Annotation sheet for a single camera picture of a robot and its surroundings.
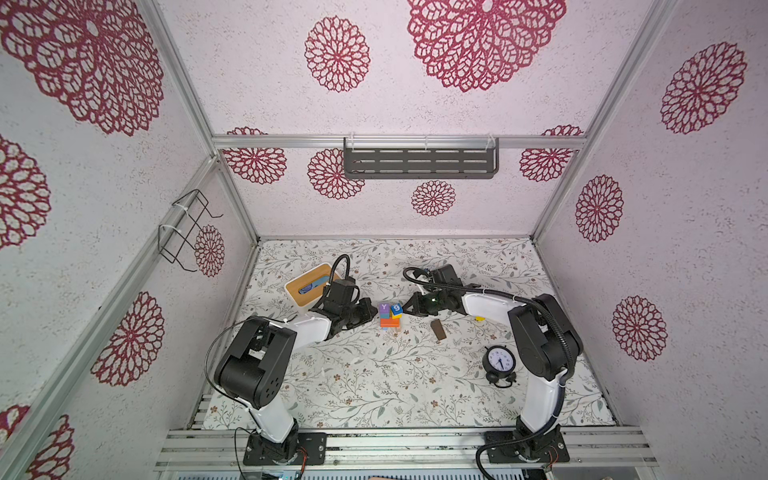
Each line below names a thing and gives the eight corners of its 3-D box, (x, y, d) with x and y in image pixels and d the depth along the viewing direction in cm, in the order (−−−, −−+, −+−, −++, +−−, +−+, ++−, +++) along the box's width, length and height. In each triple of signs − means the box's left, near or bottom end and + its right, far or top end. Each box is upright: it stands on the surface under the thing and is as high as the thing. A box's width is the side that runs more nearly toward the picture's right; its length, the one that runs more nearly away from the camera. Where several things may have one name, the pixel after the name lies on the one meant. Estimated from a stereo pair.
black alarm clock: (487, 388, 86) (491, 384, 83) (479, 350, 93) (482, 345, 90) (519, 388, 86) (523, 384, 83) (508, 350, 93) (512, 345, 90)
